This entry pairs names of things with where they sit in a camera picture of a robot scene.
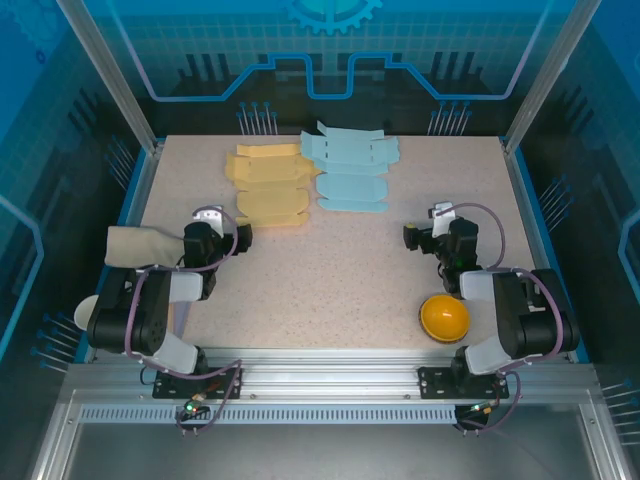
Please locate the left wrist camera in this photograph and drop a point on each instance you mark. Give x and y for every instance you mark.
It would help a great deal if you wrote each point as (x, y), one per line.
(207, 216)

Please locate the light blue paper box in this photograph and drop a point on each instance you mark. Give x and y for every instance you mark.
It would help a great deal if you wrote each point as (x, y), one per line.
(350, 150)

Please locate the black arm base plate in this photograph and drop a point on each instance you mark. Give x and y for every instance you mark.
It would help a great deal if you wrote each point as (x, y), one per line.
(435, 385)
(170, 387)

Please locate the white cup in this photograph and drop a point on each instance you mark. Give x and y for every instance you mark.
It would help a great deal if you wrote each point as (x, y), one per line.
(85, 312)

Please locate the yellow paper box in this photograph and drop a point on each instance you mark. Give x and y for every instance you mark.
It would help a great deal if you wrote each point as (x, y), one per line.
(270, 170)

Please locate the aluminium frame post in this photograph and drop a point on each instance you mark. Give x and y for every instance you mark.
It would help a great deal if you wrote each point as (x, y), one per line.
(121, 75)
(544, 75)

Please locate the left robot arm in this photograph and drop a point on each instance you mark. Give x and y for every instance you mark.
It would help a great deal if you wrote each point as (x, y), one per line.
(150, 310)

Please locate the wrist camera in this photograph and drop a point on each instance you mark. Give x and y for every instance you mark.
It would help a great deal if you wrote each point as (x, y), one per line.
(442, 215)
(207, 216)

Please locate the lavender mat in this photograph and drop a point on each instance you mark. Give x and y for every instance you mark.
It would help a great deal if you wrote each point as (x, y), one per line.
(180, 315)

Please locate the aluminium side rail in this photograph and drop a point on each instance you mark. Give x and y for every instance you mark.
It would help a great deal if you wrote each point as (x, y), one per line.
(522, 200)
(146, 187)

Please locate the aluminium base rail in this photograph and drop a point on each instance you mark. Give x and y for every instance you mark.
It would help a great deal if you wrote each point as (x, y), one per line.
(325, 370)

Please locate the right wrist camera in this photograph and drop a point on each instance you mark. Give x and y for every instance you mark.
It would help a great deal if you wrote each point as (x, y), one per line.
(442, 215)

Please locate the orange bowl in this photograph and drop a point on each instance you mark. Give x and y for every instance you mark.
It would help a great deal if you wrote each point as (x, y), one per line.
(445, 317)

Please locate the grey metal panel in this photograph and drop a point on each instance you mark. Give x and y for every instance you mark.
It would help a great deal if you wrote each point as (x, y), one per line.
(325, 455)

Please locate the small LED circuit board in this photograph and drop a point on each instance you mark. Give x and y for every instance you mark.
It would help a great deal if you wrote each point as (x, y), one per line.
(192, 406)
(480, 409)

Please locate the beige cloth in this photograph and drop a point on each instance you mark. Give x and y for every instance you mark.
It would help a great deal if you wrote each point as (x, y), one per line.
(140, 245)

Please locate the blue table edge trim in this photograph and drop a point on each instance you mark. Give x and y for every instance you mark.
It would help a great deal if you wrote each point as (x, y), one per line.
(580, 357)
(134, 185)

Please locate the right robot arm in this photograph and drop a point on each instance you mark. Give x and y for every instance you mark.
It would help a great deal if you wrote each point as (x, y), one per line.
(520, 310)

